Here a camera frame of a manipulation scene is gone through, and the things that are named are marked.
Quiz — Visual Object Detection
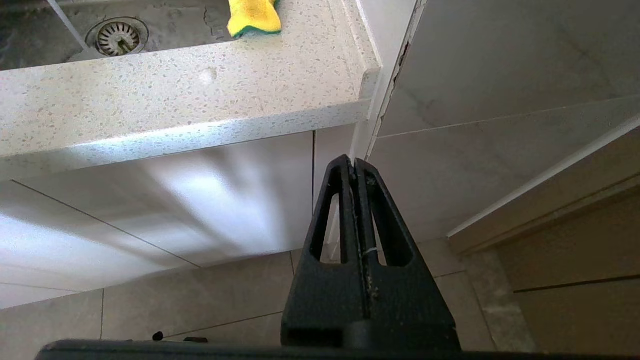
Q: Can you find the yellow green sponge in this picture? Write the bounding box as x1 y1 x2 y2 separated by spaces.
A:
226 0 282 37

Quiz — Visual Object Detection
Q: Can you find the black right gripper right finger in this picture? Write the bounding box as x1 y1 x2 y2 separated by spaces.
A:
350 159 461 351

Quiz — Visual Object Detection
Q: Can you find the white cabinet door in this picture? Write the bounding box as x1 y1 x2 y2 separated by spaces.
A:
0 131 315 296

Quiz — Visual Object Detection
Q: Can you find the round metal drain strainer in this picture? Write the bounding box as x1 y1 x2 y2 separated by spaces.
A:
84 16 150 59

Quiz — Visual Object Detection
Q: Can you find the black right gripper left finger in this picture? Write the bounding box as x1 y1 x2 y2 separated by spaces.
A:
281 155 371 348

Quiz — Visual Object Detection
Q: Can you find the stainless steel sink basin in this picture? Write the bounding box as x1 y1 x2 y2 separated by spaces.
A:
0 0 236 71

